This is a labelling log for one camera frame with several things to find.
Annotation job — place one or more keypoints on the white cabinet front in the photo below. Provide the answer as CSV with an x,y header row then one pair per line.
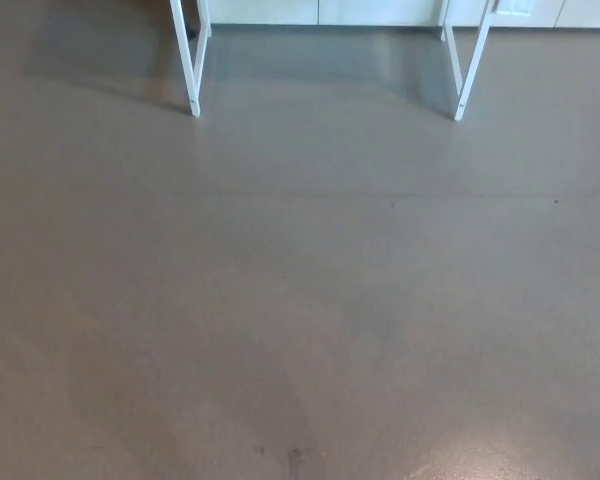
x,y
370,11

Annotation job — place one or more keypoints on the white table leg frame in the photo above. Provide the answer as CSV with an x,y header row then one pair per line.
x,y
189,70
472,65

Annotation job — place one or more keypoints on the small black floor object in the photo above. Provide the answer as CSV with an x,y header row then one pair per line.
x,y
193,32

